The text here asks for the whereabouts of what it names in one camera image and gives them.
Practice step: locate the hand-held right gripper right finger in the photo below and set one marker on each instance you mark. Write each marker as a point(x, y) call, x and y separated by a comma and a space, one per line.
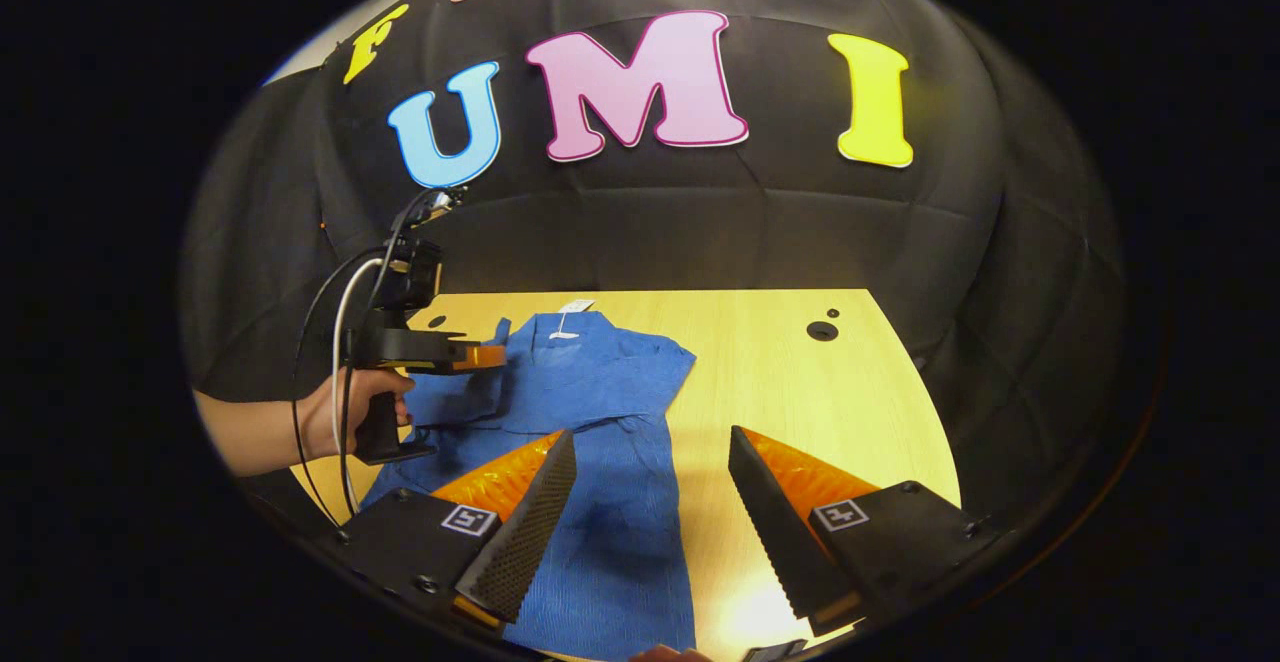
point(775, 532)

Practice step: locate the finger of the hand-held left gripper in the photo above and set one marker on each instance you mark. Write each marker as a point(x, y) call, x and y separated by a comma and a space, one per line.
point(480, 356)

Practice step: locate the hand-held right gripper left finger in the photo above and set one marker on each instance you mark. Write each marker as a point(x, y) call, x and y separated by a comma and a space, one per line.
point(530, 532)

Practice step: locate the white paper hang tag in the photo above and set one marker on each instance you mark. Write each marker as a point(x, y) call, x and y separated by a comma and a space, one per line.
point(575, 305)

